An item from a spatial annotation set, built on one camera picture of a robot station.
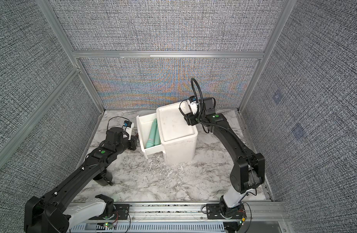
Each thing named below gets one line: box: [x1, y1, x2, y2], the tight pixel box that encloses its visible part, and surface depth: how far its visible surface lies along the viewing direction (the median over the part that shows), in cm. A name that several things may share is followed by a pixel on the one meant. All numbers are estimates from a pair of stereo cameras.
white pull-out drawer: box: [136, 112, 165, 160], surface depth 88 cm
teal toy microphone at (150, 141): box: [145, 118, 158, 149], surface depth 83 cm
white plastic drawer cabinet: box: [156, 102, 198, 165], surface depth 80 cm
